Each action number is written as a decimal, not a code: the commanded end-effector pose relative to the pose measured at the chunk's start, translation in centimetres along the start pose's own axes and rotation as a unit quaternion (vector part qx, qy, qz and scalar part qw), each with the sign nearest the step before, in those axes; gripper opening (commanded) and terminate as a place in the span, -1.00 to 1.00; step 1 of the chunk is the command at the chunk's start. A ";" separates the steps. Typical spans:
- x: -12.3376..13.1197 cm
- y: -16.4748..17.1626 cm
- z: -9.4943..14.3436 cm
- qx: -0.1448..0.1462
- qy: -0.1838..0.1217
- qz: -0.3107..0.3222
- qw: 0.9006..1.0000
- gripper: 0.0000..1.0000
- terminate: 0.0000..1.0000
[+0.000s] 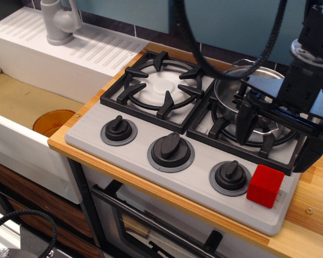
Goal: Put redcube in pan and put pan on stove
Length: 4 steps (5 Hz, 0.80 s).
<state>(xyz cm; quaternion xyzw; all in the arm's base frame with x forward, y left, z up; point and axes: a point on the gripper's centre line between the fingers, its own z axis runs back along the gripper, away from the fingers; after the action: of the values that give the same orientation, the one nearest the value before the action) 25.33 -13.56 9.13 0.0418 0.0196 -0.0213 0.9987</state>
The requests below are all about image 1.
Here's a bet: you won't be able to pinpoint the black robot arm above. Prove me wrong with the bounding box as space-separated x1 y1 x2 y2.
236 1 323 173

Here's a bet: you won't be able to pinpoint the red wooden cube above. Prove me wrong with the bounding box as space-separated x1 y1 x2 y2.
247 164 285 209

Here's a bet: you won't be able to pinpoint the grey toy stove top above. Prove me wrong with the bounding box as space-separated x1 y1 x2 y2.
65 51 304 235

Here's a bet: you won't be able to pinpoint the black burner grate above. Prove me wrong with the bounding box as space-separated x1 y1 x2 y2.
100 51 214 134
186 93 305 176

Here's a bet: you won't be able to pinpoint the black braided cable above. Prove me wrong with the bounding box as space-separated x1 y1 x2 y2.
173 0 287 81
0 210 58 258

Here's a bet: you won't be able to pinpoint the black right stove knob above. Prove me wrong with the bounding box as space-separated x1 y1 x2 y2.
209 160 252 197

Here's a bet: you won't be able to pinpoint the black right burner grate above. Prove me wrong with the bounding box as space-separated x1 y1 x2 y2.
186 93 305 176

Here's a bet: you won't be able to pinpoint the grey toy faucet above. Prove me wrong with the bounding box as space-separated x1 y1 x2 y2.
40 0 82 46

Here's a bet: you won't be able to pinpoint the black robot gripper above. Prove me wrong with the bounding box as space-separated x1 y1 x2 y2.
233 63 323 174

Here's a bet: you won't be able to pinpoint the black middle stove knob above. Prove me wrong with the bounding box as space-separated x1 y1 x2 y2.
147 132 195 173

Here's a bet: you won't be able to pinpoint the small stainless steel pan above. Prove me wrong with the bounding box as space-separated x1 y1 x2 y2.
214 67 284 140

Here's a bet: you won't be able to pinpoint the white toy sink unit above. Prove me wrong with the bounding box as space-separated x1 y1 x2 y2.
0 7 148 204

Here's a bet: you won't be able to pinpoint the black left stove knob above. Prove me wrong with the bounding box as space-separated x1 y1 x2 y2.
100 115 138 146

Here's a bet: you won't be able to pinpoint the black braided cable lower left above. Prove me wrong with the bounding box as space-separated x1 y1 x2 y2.
0 210 58 258

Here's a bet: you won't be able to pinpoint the black stove knob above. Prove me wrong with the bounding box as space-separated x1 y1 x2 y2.
100 115 138 146
147 132 195 173
209 160 252 197

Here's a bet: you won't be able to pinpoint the oven door with handle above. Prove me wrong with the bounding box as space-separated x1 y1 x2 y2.
90 180 267 257

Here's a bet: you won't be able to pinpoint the wooden drawer fronts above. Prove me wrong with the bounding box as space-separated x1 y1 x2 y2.
0 164 103 257

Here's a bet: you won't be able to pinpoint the black left burner grate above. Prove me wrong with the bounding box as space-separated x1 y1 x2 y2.
100 51 214 134

